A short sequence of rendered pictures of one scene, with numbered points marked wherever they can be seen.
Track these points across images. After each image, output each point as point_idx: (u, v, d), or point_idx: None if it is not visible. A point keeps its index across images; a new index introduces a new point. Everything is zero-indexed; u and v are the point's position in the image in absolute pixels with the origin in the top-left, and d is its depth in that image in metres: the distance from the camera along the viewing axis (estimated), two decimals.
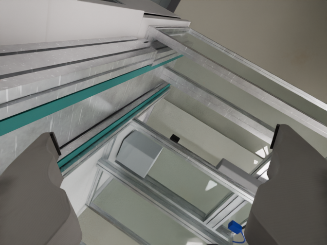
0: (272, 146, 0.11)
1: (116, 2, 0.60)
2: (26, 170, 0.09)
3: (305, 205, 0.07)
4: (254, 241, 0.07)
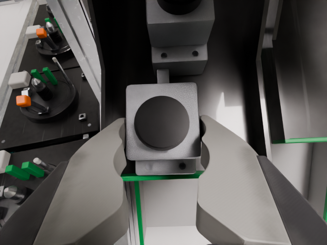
0: None
1: None
2: (98, 149, 0.10)
3: (237, 183, 0.07)
4: (207, 231, 0.07)
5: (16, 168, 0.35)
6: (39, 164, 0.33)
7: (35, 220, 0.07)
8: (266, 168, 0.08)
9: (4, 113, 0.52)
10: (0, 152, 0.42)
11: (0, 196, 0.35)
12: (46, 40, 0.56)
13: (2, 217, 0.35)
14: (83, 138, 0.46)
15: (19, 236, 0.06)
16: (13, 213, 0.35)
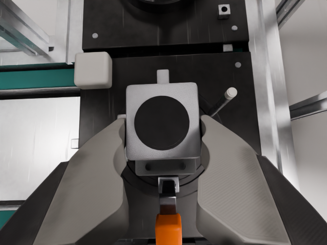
0: None
1: None
2: (98, 149, 0.10)
3: (237, 183, 0.07)
4: (207, 231, 0.07)
5: None
6: (222, 98, 0.17)
7: (35, 220, 0.07)
8: (266, 168, 0.08)
9: None
10: (101, 55, 0.26)
11: None
12: None
13: None
14: (221, 51, 0.29)
15: (19, 236, 0.06)
16: None
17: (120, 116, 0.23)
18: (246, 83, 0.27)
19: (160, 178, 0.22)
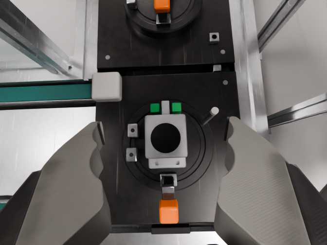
0: (226, 137, 0.12)
1: None
2: (72, 155, 0.09)
3: (261, 188, 0.07)
4: (224, 233, 0.07)
5: (159, 107, 0.27)
6: (208, 113, 0.23)
7: (9, 235, 0.06)
8: (296, 178, 0.07)
9: (94, 12, 0.37)
10: (114, 74, 0.32)
11: (135, 137, 0.29)
12: None
13: (137, 159, 0.30)
14: (212, 70, 0.35)
15: None
16: None
17: (130, 125, 0.29)
18: (232, 97, 0.32)
19: (162, 175, 0.28)
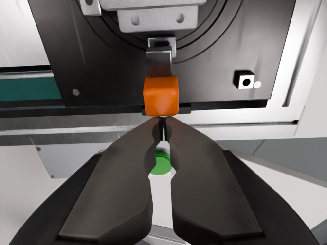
0: (166, 138, 0.12)
1: None
2: (130, 147, 0.10)
3: (208, 180, 0.08)
4: (184, 233, 0.07)
5: None
6: None
7: (65, 207, 0.07)
8: (232, 162, 0.08)
9: None
10: None
11: None
12: None
13: (105, 11, 0.16)
14: None
15: (50, 220, 0.07)
16: None
17: None
18: None
19: (151, 40, 0.16)
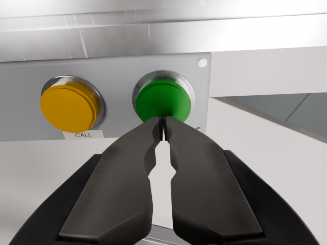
0: (166, 138, 0.12)
1: None
2: (130, 147, 0.10)
3: (208, 180, 0.08)
4: (184, 233, 0.07)
5: None
6: None
7: (65, 207, 0.07)
8: (232, 162, 0.08)
9: None
10: None
11: None
12: None
13: None
14: None
15: (50, 220, 0.07)
16: None
17: None
18: None
19: None
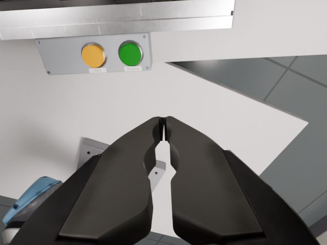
0: (166, 138, 0.12)
1: None
2: (130, 147, 0.10)
3: (208, 180, 0.08)
4: (184, 233, 0.07)
5: None
6: None
7: (65, 207, 0.07)
8: (232, 162, 0.08)
9: None
10: None
11: None
12: None
13: None
14: None
15: (50, 220, 0.07)
16: None
17: None
18: None
19: None
